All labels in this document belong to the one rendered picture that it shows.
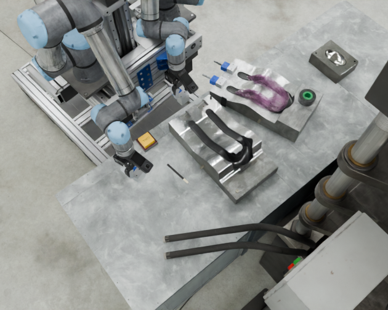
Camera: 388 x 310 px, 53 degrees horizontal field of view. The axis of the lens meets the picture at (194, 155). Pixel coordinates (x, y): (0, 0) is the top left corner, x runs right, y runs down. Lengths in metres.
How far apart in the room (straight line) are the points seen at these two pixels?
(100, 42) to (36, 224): 1.68
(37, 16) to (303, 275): 1.08
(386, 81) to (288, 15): 2.89
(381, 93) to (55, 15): 0.97
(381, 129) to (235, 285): 1.73
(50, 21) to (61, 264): 1.72
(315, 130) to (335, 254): 1.04
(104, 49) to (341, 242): 0.97
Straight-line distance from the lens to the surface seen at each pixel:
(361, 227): 1.16
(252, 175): 1.81
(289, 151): 1.96
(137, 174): 1.71
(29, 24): 1.36
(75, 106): 2.91
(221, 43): 3.40
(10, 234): 2.88
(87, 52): 1.79
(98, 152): 2.64
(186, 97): 1.90
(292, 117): 1.93
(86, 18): 1.40
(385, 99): 0.88
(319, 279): 1.09
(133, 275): 1.75
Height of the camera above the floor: 2.50
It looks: 63 degrees down
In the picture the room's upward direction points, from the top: 3 degrees counter-clockwise
